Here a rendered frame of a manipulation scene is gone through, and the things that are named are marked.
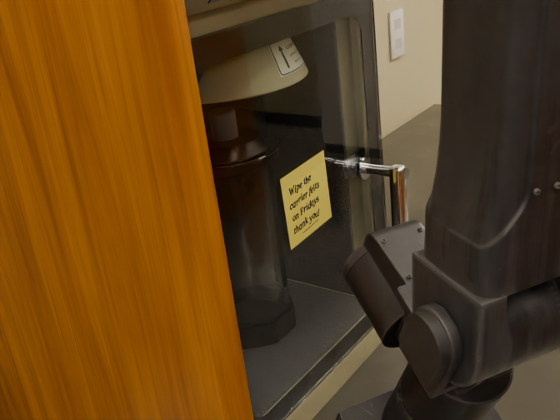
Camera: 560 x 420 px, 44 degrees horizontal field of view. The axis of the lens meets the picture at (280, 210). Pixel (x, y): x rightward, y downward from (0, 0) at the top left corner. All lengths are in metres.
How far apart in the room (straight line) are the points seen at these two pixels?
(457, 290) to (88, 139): 0.26
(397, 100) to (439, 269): 1.47
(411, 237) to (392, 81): 1.35
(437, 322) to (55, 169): 0.30
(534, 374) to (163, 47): 0.62
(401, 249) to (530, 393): 0.44
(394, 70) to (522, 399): 1.12
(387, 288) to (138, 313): 0.19
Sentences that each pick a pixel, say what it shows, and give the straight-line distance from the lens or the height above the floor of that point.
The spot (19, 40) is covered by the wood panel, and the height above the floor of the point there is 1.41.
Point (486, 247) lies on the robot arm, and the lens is 0.33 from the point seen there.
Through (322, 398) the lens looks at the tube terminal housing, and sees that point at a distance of 0.82.
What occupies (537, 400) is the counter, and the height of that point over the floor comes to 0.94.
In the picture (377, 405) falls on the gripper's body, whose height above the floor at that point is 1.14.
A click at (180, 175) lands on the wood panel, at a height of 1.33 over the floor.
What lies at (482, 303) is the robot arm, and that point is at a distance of 0.34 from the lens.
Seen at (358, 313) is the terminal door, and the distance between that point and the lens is 0.82.
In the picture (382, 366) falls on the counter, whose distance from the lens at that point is 0.89.
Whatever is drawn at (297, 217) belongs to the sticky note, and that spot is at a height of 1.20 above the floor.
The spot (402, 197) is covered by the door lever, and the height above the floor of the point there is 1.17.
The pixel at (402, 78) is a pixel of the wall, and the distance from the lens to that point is 1.84.
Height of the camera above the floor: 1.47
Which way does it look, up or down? 23 degrees down
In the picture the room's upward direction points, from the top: 7 degrees counter-clockwise
